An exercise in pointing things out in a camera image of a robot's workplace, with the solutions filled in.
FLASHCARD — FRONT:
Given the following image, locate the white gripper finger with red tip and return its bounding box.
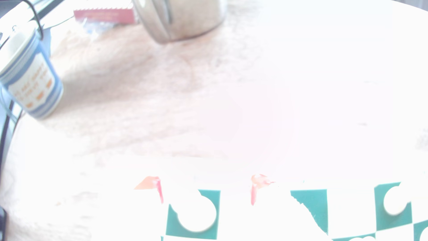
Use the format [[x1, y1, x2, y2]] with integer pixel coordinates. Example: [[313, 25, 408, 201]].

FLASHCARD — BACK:
[[250, 174, 331, 241], [107, 176, 167, 241]]

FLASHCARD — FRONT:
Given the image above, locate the white chess king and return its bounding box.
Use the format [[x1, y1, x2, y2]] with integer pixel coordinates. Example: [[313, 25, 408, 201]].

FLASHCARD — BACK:
[[177, 191, 217, 233]]

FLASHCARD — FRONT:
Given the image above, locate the green and cream chess mat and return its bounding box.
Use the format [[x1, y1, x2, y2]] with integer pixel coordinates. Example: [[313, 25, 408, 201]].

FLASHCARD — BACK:
[[0, 156, 428, 241]]

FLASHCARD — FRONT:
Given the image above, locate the white chess bishop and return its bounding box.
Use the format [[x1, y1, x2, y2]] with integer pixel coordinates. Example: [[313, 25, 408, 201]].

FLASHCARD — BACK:
[[383, 182, 413, 216]]

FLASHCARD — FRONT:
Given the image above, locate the blue white paper cup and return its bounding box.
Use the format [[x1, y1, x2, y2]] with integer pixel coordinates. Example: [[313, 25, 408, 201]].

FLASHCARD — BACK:
[[0, 25, 64, 120]]

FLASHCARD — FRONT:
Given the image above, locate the silver metal pot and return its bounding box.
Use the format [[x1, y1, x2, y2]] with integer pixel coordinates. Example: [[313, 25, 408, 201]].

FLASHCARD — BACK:
[[131, 0, 228, 44]]

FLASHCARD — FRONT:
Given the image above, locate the red flat box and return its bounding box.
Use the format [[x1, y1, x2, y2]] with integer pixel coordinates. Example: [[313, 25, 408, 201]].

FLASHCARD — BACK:
[[74, 7, 138, 25]]

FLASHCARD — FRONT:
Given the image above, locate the dark metal frame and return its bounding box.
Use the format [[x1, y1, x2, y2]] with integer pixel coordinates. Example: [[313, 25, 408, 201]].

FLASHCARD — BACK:
[[0, 99, 24, 175]]

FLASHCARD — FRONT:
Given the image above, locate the thin black wire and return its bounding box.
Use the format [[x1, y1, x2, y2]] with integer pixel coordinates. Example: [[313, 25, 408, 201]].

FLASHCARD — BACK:
[[20, 0, 45, 39]]

